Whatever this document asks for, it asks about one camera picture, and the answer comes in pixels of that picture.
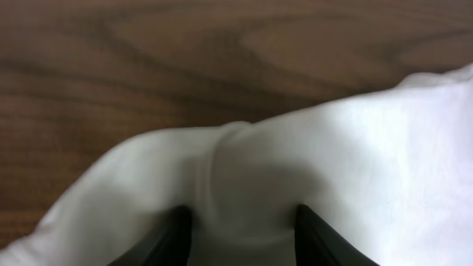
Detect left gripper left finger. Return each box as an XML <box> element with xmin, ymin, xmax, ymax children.
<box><xmin>108</xmin><ymin>206</ymin><xmax>192</xmax><ymax>266</ymax></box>

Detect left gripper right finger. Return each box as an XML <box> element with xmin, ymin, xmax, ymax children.
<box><xmin>294</xmin><ymin>205</ymin><xmax>378</xmax><ymax>266</ymax></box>

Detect white printed t-shirt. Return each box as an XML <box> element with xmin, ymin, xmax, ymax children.
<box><xmin>1</xmin><ymin>66</ymin><xmax>472</xmax><ymax>265</ymax></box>

